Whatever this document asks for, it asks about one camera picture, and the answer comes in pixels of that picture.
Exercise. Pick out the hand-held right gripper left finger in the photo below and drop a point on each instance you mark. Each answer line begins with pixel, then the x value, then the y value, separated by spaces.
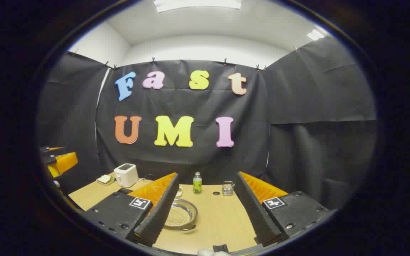
pixel 158 213

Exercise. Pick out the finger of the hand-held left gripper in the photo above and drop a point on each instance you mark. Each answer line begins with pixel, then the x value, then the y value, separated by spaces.
pixel 50 151
pixel 64 163

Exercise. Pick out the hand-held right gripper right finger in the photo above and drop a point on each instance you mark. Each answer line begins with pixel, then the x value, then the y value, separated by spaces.
pixel 255 213

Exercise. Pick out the stainless steel pot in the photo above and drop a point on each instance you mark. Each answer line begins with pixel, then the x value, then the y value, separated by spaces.
pixel 192 210

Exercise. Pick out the black induction cooktop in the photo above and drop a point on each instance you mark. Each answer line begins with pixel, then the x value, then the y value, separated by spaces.
pixel 125 191

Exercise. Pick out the pile of soybeans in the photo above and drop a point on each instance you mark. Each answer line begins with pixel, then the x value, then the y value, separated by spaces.
pixel 178 216

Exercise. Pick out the white divided dish of beans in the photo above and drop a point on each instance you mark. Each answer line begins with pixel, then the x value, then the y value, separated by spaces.
pixel 179 192

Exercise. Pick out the sandwich with lettuce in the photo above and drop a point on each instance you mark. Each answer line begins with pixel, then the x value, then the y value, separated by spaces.
pixel 104 179

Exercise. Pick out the green label drink bottle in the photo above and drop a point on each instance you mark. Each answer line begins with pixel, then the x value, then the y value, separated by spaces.
pixel 197 185

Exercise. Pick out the white toaster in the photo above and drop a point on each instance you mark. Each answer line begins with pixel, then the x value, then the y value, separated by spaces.
pixel 126 176

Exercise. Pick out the white sandwich plate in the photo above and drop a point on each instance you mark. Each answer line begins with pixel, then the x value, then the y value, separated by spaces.
pixel 110 183

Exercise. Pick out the black backdrop cloth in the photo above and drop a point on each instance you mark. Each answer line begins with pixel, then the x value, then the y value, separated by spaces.
pixel 297 106

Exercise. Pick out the small ceiling light panel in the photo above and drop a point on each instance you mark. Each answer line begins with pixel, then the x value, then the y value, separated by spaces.
pixel 315 35

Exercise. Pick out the large ceiling light panel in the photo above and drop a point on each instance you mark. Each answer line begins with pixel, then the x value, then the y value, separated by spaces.
pixel 198 3

